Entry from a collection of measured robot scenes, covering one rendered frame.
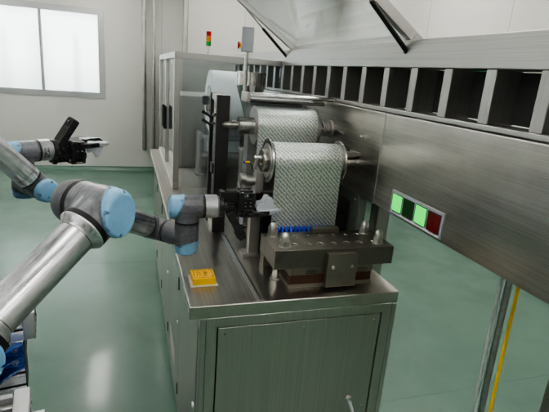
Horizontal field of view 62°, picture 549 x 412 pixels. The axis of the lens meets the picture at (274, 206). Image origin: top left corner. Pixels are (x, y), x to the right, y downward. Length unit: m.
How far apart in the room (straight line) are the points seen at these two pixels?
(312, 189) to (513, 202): 0.69
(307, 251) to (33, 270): 0.74
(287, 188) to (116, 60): 5.61
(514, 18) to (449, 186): 3.47
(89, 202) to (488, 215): 0.90
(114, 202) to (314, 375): 0.84
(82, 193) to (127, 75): 5.84
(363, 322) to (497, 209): 0.61
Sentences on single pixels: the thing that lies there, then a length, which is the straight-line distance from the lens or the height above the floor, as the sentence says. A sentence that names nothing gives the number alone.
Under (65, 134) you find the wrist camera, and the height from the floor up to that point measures 1.27.
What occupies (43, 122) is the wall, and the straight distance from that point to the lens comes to 7.09.
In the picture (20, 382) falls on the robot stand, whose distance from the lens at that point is 1.74.
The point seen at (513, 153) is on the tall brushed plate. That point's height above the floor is 1.41.
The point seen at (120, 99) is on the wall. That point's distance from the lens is 6.97.
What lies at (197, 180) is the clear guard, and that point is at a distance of 2.51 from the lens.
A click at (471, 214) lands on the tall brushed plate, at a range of 1.18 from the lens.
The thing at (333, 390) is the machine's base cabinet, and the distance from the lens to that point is 1.62.
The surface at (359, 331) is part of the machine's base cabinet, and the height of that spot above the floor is 0.77.
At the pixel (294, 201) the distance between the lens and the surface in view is 1.53.
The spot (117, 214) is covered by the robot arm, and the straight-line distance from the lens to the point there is 1.11.
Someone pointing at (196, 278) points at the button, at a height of 0.92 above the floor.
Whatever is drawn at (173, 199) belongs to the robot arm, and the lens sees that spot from 1.42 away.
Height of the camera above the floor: 1.53
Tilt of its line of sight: 16 degrees down
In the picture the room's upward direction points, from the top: 5 degrees clockwise
